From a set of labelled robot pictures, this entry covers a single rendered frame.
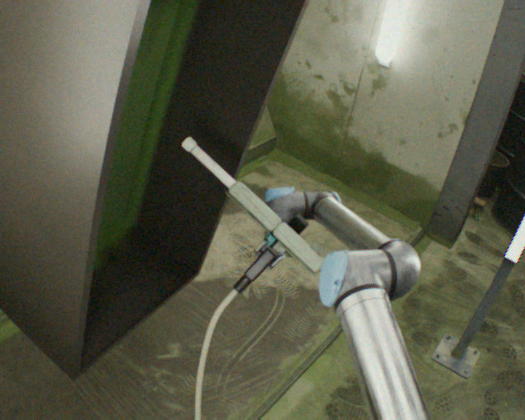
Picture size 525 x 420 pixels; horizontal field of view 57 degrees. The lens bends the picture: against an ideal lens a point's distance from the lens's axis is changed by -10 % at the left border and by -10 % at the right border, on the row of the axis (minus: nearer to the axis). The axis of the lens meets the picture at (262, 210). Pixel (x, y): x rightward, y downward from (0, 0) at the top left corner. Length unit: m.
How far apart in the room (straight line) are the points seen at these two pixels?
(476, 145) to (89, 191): 2.25
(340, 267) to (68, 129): 0.59
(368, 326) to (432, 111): 1.99
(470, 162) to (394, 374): 2.03
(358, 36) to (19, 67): 2.25
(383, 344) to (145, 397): 1.13
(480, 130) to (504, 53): 0.43
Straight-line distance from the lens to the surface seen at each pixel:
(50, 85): 0.95
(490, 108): 2.79
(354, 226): 1.41
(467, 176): 2.93
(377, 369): 1.00
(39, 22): 0.94
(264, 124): 3.35
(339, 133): 3.17
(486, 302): 2.25
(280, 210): 1.62
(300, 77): 3.21
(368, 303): 1.06
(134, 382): 2.00
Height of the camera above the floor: 1.66
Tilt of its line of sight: 34 degrees down
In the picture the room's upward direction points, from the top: 11 degrees clockwise
